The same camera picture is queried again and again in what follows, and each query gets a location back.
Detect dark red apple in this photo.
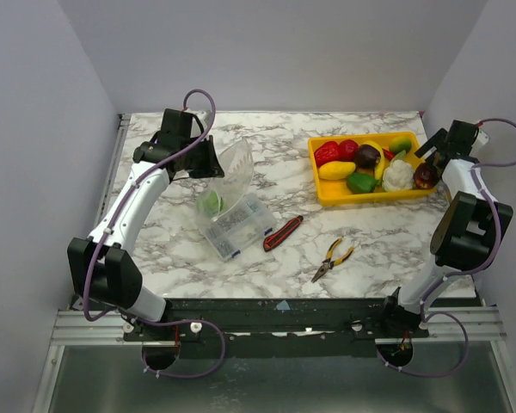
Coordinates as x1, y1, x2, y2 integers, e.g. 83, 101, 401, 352
414, 163, 439, 189

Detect yellow banana toy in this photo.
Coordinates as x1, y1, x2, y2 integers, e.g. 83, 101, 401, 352
364, 141, 386, 183

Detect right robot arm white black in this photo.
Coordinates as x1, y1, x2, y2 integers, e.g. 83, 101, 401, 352
378, 120, 513, 337

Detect red black utility knife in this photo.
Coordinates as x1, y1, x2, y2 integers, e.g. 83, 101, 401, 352
262, 215, 304, 252

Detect green watermelon ball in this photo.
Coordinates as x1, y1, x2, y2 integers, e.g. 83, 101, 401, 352
200, 191, 224, 218

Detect yellow plastic tray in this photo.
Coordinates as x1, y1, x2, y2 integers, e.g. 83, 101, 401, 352
308, 132, 436, 207

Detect clear screw organizer box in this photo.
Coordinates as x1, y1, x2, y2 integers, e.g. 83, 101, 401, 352
196, 193, 276, 261

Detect red chili pepper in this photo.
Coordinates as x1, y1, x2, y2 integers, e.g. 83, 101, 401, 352
383, 148, 395, 161

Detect yellow handled pliers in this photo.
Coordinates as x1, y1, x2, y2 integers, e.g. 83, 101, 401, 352
311, 237, 354, 283

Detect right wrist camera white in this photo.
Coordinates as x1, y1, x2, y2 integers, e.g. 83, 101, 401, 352
472, 128, 489, 151

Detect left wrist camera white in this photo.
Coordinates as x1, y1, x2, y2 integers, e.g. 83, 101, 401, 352
195, 110, 212, 127

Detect white cauliflower toy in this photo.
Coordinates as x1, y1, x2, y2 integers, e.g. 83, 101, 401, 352
382, 159, 415, 192

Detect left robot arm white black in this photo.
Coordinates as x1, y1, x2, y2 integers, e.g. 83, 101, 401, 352
67, 109, 224, 340

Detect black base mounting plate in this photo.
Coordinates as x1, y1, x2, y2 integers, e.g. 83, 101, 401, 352
124, 298, 428, 359

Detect red bell pepper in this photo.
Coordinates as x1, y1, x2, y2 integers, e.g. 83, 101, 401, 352
314, 141, 340, 168

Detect green bell pepper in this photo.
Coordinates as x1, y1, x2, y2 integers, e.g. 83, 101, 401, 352
346, 172, 378, 194

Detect red tomato toy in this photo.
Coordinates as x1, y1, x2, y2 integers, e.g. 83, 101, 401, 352
339, 139, 359, 162

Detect aluminium extrusion rail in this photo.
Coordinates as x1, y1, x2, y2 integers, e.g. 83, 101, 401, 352
50, 306, 507, 347

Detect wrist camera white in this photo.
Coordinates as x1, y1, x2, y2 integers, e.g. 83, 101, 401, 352
472, 128, 489, 151
195, 110, 212, 127

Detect yellow lemon toy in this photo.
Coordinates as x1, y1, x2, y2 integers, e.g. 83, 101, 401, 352
318, 161, 356, 181

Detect dark purple mangosteen toy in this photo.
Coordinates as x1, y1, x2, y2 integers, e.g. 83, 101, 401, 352
353, 145, 381, 170

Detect clear zip top bag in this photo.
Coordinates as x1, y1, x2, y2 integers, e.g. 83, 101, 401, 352
196, 139, 254, 220

